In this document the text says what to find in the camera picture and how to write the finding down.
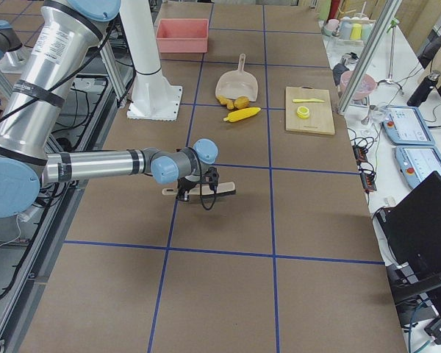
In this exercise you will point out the dark grey cloth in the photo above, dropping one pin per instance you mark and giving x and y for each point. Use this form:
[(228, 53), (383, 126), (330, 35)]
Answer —
[(337, 71)]

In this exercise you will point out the metal stand rod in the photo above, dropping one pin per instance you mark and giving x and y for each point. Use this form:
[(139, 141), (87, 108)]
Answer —
[(389, 79)]

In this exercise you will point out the yellow toy knife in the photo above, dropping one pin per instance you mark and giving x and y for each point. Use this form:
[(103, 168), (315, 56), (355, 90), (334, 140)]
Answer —
[(311, 100)]

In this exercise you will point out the yellow toy ginger root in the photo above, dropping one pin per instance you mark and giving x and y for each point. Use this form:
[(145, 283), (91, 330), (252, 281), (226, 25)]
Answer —
[(228, 103)]

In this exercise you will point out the aluminium frame post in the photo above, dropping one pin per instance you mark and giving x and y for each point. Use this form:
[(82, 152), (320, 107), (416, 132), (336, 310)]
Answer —
[(378, 32)]

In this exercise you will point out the wooden hand brush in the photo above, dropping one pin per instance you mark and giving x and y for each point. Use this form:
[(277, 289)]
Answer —
[(223, 189)]

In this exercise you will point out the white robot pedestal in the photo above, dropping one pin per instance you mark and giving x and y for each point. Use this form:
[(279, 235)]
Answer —
[(153, 97)]

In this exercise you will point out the black water bottle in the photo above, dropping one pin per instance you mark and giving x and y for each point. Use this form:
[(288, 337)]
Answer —
[(423, 90)]

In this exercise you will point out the pink plastic bin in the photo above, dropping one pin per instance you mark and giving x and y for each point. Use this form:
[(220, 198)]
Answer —
[(183, 35)]

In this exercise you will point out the wooden cutting board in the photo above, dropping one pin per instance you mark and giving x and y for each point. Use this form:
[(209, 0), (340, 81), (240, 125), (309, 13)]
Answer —
[(321, 119)]

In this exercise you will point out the grey cup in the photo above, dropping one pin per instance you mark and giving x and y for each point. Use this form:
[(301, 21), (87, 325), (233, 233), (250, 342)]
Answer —
[(331, 28)]

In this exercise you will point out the black monitor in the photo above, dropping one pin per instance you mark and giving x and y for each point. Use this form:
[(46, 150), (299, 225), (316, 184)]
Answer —
[(413, 233)]

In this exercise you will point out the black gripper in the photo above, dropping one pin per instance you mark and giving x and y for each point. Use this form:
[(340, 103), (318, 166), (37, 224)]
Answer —
[(187, 183)]

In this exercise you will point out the yellow toy corn cob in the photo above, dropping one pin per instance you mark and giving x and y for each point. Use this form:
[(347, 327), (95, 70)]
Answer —
[(241, 114)]

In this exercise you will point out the yellow lemon half toy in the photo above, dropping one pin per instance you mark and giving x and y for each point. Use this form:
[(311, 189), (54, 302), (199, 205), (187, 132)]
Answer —
[(303, 112)]

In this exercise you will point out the yellow cup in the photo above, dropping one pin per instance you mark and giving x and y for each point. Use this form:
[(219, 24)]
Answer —
[(356, 32)]

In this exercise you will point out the beige plastic dustpan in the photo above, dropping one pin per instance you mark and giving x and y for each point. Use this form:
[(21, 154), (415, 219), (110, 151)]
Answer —
[(237, 83)]

